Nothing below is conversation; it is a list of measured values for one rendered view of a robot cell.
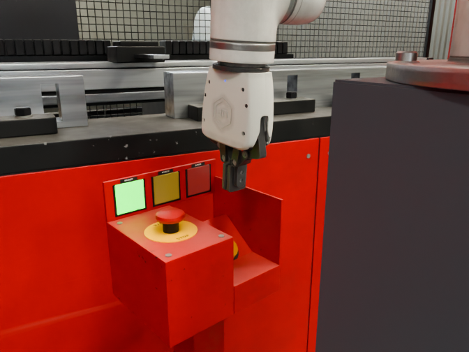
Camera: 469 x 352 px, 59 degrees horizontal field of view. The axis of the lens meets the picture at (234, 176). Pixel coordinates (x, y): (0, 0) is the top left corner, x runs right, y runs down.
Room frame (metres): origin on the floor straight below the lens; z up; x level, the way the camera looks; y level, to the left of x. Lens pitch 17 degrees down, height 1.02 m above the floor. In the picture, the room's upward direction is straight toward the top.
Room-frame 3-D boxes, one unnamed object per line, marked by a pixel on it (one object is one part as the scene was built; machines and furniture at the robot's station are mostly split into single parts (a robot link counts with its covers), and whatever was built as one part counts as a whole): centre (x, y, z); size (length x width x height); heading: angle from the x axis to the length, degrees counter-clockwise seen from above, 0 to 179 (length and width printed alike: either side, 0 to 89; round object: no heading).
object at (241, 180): (0.56, -0.01, 0.86); 0.03 x 0.03 x 0.07; 41
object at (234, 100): (0.57, -0.01, 0.95); 0.10 x 0.07 x 0.11; 41
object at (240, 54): (0.56, -0.01, 1.01); 0.09 x 0.08 x 0.03; 41
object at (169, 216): (0.52, 0.09, 0.79); 0.04 x 0.04 x 0.04
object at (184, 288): (0.56, 0.06, 0.75); 0.20 x 0.16 x 0.18; 131
